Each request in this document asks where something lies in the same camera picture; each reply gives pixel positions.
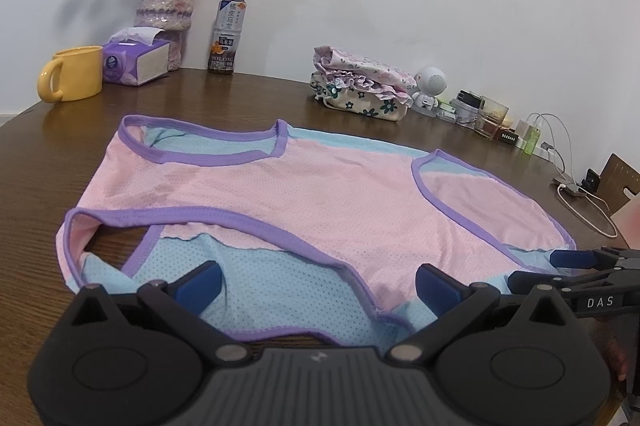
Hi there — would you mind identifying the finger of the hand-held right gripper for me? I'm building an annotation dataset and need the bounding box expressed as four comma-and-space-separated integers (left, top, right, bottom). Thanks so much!
549, 247, 631, 271
507, 269, 581, 296

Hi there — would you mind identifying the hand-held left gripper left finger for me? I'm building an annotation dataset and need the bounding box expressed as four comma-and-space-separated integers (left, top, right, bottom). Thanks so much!
65, 260, 251, 366

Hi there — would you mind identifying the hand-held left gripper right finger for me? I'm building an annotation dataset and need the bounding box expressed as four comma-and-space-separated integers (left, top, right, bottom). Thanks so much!
386, 262, 576, 364

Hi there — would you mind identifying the pink and blue mesh vest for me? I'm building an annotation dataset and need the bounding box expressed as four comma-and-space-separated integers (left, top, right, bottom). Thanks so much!
56, 115, 578, 349

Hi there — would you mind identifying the brown wooden board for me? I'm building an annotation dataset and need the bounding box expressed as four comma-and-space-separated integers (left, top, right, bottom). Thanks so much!
597, 153, 640, 215

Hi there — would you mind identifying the green small bottle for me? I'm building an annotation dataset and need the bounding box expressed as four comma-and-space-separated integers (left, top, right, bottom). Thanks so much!
522, 125, 544, 155

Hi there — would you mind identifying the white charger block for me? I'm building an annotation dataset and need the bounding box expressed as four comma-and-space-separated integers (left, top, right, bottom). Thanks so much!
515, 119, 537, 147

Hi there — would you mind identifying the white robot-shaped speaker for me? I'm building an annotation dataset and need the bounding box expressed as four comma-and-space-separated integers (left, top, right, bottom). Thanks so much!
409, 66, 448, 112

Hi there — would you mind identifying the pink ruffled folded garment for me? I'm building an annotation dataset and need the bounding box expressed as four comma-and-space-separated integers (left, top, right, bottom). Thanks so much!
312, 71, 414, 101

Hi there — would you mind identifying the purple tissue pack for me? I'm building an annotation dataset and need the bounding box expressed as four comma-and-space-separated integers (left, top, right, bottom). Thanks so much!
102, 26, 172, 87

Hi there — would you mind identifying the yellow mug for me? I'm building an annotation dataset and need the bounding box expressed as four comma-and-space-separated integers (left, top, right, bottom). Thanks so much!
37, 45, 105, 103

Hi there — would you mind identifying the tea bottle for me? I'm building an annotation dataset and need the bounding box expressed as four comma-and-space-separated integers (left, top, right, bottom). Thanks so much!
207, 0, 249, 75

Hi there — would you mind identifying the white phone cable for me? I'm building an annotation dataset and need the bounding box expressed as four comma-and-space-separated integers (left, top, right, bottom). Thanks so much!
557, 183, 619, 238

